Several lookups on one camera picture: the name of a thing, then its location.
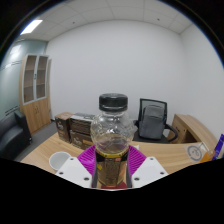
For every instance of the dark brown box orange print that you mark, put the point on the dark brown box orange print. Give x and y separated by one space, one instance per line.
80 140

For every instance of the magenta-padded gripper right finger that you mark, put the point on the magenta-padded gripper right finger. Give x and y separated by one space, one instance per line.
149 170

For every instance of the round white printed disc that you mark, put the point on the round white printed disc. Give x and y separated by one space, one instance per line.
194 152

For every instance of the black sofa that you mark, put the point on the black sofa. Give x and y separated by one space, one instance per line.
13 136

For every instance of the wooden side desk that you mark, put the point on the wooden side desk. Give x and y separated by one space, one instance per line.
193 128

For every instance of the tall dark brown box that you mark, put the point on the tall dark brown box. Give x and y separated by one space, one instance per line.
62 128

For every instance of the white and grey mug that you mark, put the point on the white and grey mug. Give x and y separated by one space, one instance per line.
59 160

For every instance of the long ceiling light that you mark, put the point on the long ceiling light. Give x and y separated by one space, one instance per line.
31 27

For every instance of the clear bottle with black cap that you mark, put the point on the clear bottle with black cap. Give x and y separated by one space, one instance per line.
111 133

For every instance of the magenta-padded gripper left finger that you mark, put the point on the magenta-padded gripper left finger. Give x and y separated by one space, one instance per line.
74 170

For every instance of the wooden cabinet with glass doors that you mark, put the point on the wooden cabinet with glass doors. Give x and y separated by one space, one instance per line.
35 100

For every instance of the black mesh office chair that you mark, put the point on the black mesh office chair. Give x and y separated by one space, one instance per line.
171 128

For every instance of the dark brown striped box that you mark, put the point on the dark brown striped box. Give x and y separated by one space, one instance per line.
81 124

